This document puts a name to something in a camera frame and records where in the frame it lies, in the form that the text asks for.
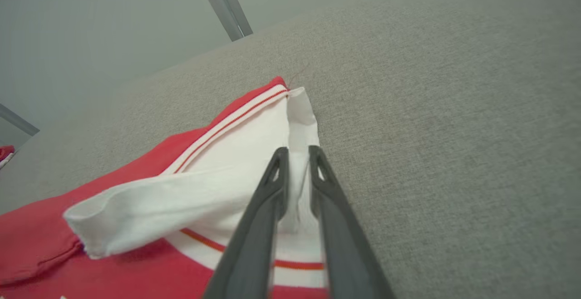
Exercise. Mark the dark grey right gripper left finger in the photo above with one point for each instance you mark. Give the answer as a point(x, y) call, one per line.
point(252, 235)

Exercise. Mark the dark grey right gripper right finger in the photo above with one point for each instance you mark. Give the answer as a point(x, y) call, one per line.
point(345, 244)

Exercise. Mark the red white-trimmed shorts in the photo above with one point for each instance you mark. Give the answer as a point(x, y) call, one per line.
point(159, 208)

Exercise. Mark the grey fabric sofa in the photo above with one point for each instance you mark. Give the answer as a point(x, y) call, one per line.
point(454, 131)

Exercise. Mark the red jersey with dark lettering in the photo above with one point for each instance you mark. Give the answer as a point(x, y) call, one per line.
point(5, 153)

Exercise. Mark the grey metal partition post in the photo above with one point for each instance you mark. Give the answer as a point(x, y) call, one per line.
point(18, 121)
point(224, 4)

